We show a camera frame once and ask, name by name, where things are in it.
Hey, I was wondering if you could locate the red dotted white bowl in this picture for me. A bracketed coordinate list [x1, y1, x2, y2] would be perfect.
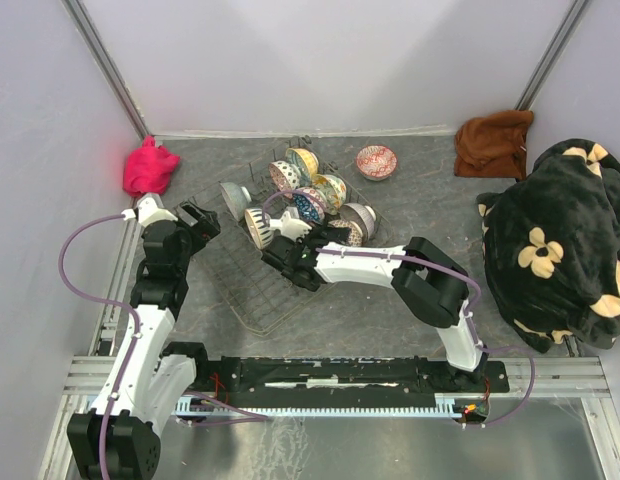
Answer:
[268, 160, 301, 199]

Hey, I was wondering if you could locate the grey blue bowl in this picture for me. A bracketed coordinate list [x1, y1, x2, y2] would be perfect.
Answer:
[219, 182, 252, 222]

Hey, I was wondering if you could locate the red patterned green bowl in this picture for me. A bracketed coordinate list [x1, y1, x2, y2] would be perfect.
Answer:
[355, 145, 398, 181]

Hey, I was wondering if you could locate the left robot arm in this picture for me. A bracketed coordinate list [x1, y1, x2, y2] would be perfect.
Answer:
[67, 195, 221, 479]

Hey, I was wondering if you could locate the yellow green floral bowl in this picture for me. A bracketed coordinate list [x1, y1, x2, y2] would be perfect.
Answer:
[312, 174, 347, 215]

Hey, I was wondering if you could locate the black striped white bowl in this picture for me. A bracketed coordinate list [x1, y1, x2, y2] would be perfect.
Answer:
[244, 208, 274, 250]

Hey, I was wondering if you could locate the brown cloth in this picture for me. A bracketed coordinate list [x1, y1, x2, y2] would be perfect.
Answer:
[454, 110, 534, 181]

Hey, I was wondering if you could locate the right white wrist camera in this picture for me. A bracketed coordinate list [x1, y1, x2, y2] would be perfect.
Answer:
[269, 207, 312, 241]

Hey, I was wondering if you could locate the purple cable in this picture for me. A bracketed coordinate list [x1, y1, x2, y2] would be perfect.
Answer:
[262, 188, 536, 430]
[58, 213, 269, 480]

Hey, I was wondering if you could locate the blue cable duct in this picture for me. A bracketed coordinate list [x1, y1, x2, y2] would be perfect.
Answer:
[171, 396, 490, 420]

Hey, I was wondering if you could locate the pink cloth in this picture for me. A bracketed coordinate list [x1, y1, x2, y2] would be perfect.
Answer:
[122, 136, 181, 198]

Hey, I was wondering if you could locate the black floral blanket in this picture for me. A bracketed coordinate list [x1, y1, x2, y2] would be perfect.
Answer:
[476, 138, 620, 353]

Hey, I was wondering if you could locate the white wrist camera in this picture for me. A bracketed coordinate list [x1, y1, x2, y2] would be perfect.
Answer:
[269, 207, 312, 241]
[122, 193, 178, 227]

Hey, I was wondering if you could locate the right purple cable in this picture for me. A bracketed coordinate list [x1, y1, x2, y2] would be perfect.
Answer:
[262, 188, 536, 430]

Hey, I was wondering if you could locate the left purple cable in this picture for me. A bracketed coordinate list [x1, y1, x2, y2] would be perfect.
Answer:
[58, 213, 269, 480]

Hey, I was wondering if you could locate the blue red patterned bowl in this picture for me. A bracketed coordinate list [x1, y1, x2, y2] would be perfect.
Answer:
[292, 187, 328, 224]

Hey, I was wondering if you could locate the yellow teal bowl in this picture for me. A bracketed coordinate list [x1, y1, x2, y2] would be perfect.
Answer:
[286, 148, 319, 186]

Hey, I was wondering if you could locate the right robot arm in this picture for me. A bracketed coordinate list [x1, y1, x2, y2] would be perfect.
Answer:
[261, 225, 487, 391]

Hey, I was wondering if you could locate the grey purple bowl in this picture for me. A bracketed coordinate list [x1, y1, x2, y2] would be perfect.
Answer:
[339, 203, 377, 242]

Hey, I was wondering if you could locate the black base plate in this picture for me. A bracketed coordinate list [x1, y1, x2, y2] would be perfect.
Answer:
[187, 356, 510, 408]

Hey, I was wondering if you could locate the wire dish rack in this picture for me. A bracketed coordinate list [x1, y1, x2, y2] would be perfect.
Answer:
[165, 134, 395, 337]

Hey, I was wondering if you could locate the red scale patterned bowl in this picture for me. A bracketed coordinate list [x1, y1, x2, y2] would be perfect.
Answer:
[328, 219, 363, 247]

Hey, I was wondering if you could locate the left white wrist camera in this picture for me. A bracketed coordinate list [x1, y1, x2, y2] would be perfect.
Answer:
[122, 193, 178, 227]

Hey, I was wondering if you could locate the aluminium frame rail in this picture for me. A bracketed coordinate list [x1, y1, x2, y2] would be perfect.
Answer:
[63, 356, 611, 399]

